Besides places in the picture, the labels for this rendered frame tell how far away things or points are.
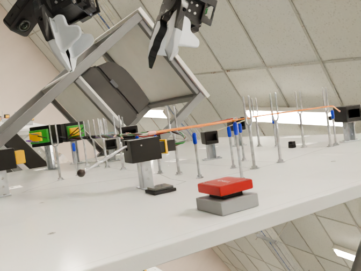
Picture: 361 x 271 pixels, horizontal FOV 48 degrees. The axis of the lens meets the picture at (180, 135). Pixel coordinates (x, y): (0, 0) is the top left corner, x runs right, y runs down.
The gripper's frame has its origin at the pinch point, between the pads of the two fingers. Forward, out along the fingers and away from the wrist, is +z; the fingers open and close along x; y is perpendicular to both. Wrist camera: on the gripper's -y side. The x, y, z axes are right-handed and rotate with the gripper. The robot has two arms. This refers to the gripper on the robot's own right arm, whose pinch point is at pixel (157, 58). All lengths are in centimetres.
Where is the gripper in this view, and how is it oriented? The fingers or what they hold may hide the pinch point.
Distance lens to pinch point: 75.4
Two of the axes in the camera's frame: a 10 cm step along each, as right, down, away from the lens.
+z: -2.5, 9.6, -1.4
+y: 8.5, 2.9, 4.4
